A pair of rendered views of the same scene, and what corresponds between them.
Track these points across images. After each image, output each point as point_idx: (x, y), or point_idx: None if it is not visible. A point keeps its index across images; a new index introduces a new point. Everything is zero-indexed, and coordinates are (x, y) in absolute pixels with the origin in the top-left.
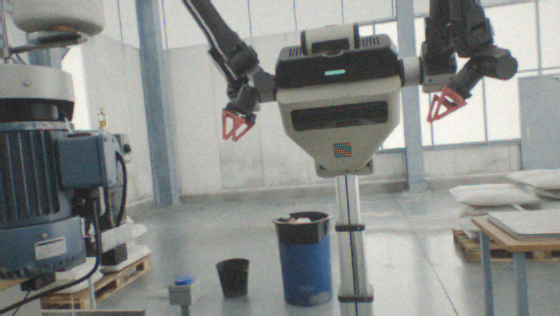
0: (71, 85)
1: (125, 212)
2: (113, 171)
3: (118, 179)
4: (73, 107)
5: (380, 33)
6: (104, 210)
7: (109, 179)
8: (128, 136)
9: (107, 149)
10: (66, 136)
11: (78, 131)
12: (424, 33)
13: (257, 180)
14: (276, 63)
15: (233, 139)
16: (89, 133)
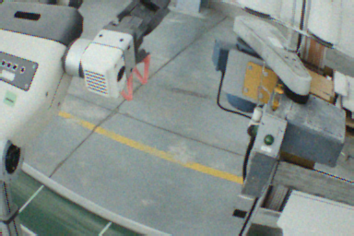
0: (234, 23)
1: (243, 182)
2: (215, 60)
3: (214, 67)
4: (250, 44)
5: (6, 0)
6: (222, 88)
7: (212, 56)
8: (260, 122)
9: (215, 46)
10: (241, 50)
11: (275, 85)
12: (10, 0)
13: None
14: (82, 23)
15: (130, 98)
16: (232, 48)
